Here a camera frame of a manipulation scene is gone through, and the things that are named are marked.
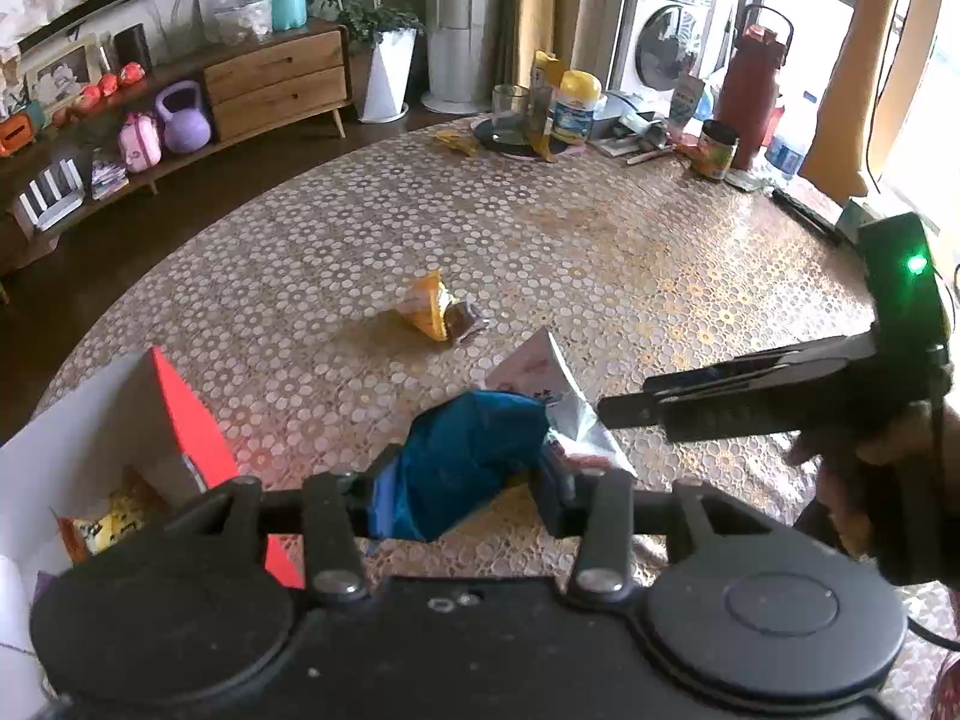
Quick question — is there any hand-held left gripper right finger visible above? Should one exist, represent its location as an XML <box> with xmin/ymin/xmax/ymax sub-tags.
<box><xmin>532</xmin><ymin>450</ymin><xmax>758</xmax><ymax>605</ymax></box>

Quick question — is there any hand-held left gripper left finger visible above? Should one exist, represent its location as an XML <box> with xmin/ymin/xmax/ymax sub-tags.
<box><xmin>172</xmin><ymin>446</ymin><xmax>406</xmax><ymax>607</ymax></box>

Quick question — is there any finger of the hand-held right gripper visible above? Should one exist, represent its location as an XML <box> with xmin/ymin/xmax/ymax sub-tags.
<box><xmin>646</xmin><ymin>334</ymin><xmax>882</xmax><ymax>400</ymax></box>
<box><xmin>596</xmin><ymin>379</ymin><xmax>871</xmax><ymax>443</ymax></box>

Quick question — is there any blue snack bag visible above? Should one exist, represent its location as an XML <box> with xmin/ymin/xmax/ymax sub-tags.
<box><xmin>371</xmin><ymin>388</ymin><xmax>552</xmax><ymax>542</ymax></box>

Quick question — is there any silver white snack packet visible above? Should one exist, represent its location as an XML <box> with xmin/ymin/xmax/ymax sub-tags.
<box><xmin>486</xmin><ymin>328</ymin><xmax>640</xmax><ymax>479</ymax></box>

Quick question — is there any red cardboard box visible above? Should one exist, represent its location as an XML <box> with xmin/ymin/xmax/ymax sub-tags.
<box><xmin>0</xmin><ymin>347</ymin><xmax>306</xmax><ymax>720</ymax></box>

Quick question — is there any person's right hand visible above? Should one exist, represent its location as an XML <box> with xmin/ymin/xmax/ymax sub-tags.
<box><xmin>787</xmin><ymin>405</ymin><xmax>960</xmax><ymax>557</ymax></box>

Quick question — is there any black remote control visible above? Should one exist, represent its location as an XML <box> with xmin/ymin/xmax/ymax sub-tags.
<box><xmin>771</xmin><ymin>187</ymin><xmax>846</xmax><ymax>246</ymax></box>

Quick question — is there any orange brown snack packet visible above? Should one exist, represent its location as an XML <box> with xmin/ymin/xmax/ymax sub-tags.
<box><xmin>392</xmin><ymin>268</ymin><xmax>490</xmax><ymax>347</ymax></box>

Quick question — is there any plastic water bottle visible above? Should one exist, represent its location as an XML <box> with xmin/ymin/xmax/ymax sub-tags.
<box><xmin>764</xmin><ymin>100</ymin><xmax>812</xmax><ymax>179</ymax></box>

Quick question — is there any small round tin can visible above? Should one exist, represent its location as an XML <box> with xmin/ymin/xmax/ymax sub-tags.
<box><xmin>693</xmin><ymin>119</ymin><xmax>741</xmax><ymax>182</ymax></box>

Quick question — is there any yellow curtain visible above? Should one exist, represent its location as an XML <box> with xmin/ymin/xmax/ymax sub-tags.
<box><xmin>797</xmin><ymin>0</ymin><xmax>902</xmax><ymax>201</ymax></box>
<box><xmin>510</xmin><ymin>0</ymin><xmax>625</xmax><ymax>91</ymax></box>

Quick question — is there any red thermos jug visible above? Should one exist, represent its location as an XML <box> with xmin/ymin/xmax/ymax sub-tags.
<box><xmin>712</xmin><ymin>5</ymin><xmax>795</xmax><ymax>171</ymax></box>

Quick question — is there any pile of papers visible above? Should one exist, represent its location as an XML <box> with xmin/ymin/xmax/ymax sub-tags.
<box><xmin>588</xmin><ymin>111</ymin><xmax>674</xmax><ymax>160</ymax></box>

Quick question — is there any yellow snack packet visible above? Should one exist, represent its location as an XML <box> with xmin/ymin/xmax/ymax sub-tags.
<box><xmin>55</xmin><ymin>486</ymin><xmax>155</xmax><ymax>565</ymax></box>

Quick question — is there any yellow lid jar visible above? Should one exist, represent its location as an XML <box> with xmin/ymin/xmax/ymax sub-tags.
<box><xmin>550</xmin><ymin>70</ymin><xmax>608</xmax><ymax>145</ymax></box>

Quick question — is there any black plate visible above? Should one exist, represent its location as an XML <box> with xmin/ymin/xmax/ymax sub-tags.
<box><xmin>470</xmin><ymin>113</ymin><xmax>587</xmax><ymax>160</ymax></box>

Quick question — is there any white washing machine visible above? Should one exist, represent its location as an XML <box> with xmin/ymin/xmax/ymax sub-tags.
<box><xmin>607</xmin><ymin>0</ymin><xmax>715</xmax><ymax>104</ymax></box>

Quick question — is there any yellow standing bag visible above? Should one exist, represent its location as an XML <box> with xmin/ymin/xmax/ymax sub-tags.
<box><xmin>528</xmin><ymin>50</ymin><xmax>569</xmax><ymax>163</ymax></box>

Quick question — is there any small yellow wrapper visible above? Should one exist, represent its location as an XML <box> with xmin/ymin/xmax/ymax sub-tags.
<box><xmin>434</xmin><ymin>127</ymin><xmax>482</xmax><ymax>159</ymax></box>

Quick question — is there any glass cup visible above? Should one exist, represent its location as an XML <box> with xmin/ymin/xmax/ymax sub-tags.
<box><xmin>490</xmin><ymin>83</ymin><xmax>534</xmax><ymax>146</ymax></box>

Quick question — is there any small picture booklet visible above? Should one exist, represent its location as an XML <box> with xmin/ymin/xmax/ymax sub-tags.
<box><xmin>91</xmin><ymin>157</ymin><xmax>131</xmax><ymax>200</ymax></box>

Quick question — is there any white plant pot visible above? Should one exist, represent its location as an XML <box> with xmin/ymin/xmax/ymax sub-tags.
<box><xmin>359</xmin><ymin>26</ymin><xmax>419</xmax><ymax>124</ymax></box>

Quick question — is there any purple kettlebell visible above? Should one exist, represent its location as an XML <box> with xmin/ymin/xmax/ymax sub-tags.
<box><xmin>154</xmin><ymin>83</ymin><xmax>213</xmax><ymax>154</ymax></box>

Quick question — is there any wooden tv cabinet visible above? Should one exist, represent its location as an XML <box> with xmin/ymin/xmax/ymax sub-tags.
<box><xmin>0</xmin><ymin>19</ymin><xmax>353</xmax><ymax>278</ymax></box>

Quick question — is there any white slatted rack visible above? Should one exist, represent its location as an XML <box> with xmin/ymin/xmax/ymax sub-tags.
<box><xmin>16</xmin><ymin>157</ymin><xmax>86</xmax><ymax>233</ymax></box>

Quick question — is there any white tower air conditioner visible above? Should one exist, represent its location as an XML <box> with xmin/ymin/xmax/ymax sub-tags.
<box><xmin>419</xmin><ymin>0</ymin><xmax>497</xmax><ymax>116</ymax></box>

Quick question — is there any clear plastic container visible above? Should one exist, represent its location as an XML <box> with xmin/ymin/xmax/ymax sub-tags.
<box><xmin>198</xmin><ymin>0</ymin><xmax>275</xmax><ymax>47</ymax></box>

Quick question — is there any black speaker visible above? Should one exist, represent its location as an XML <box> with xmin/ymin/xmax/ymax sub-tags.
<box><xmin>112</xmin><ymin>23</ymin><xmax>155</xmax><ymax>77</ymax></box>

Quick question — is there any orange box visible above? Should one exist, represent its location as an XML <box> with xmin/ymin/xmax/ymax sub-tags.
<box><xmin>0</xmin><ymin>115</ymin><xmax>39</xmax><ymax>159</ymax></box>

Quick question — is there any black cable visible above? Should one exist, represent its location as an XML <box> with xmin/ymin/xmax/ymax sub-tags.
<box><xmin>902</xmin><ymin>613</ymin><xmax>960</xmax><ymax>652</ymax></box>

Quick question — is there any white photo frame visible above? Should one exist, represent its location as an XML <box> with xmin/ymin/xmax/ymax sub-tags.
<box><xmin>25</xmin><ymin>40</ymin><xmax>104</xmax><ymax>111</ymax></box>

